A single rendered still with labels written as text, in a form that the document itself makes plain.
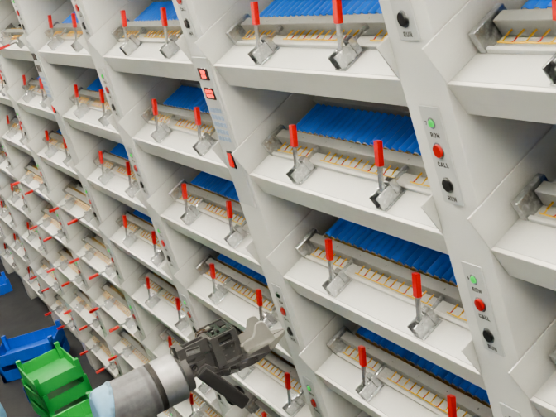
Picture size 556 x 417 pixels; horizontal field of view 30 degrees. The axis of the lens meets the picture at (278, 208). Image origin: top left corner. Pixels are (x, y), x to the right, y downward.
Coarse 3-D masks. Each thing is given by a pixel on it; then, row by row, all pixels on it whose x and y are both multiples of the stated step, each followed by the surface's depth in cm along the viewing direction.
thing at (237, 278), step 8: (208, 264) 252; (216, 264) 250; (216, 272) 249; (224, 272) 243; (232, 272) 241; (232, 280) 242; (240, 280) 235; (248, 280) 232; (232, 288) 238; (248, 288) 232; (256, 288) 227; (264, 288) 225; (264, 296) 224
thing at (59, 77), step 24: (24, 0) 297; (48, 0) 300; (48, 72) 303; (72, 72) 306; (72, 144) 310; (96, 144) 313; (96, 192) 315; (120, 264) 322; (144, 312) 327; (144, 336) 331
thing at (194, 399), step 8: (192, 392) 335; (192, 400) 318; (200, 400) 328; (176, 408) 334; (184, 408) 331; (192, 408) 319; (200, 408) 320; (208, 408) 318; (184, 416) 327; (192, 416) 319; (200, 416) 320; (208, 416) 316; (216, 416) 315
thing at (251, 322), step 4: (252, 316) 193; (248, 320) 193; (252, 320) 193; (256, 320) 194; (248, 324) 193; (252, 324) 194; (248, 328) 193; (252, 328) 194; (280, 328) 195; (244, 332) 193; (248, 332) 193; (252, 332) 194; (272, 332) 195; (276, 332) 194; (240, 336) 193; (244, 336) 193; (248, 336) 194; (240, 340) 193; (244, 340) 193; (240, 344) 193; (244, 352) 193
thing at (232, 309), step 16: (192, 256) 255; (208, 256) 255; (176, 272) 254; (192, 272) 256; (208, 272) 255; (192, 288) 254; (208, 288) 248; (240, 288) 238; (208, 304) 244; (224, 304) 237; (240, 304) 232; (272, 304) 223; (240, 320) 226; (288, 352) 201
